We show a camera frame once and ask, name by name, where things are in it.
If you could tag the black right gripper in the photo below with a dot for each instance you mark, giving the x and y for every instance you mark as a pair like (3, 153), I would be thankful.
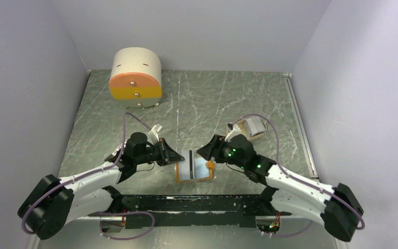
(213, 148)

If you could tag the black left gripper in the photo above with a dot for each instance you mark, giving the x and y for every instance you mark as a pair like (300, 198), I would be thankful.
(168, 155)

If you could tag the orange blue card holder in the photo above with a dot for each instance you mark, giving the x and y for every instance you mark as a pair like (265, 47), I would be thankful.
(207, 171)

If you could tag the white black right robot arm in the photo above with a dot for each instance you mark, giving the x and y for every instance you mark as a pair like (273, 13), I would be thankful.
(336, 208)

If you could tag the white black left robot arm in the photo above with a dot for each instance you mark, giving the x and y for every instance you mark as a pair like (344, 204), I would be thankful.
(54, 202)

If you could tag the stack of grey cards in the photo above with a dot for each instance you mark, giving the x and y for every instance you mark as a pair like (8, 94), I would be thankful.
(254, 126)

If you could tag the beige oval tray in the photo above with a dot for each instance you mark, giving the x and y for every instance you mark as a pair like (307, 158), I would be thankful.
(241, 124)

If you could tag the beige orange drawer cabinet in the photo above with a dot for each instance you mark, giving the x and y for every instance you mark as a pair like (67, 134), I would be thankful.
(136, 78)

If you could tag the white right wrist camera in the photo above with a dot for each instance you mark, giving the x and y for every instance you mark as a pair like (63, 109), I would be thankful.
(233, 130)

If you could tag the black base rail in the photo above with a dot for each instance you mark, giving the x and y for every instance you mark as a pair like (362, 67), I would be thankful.
(191, 210)

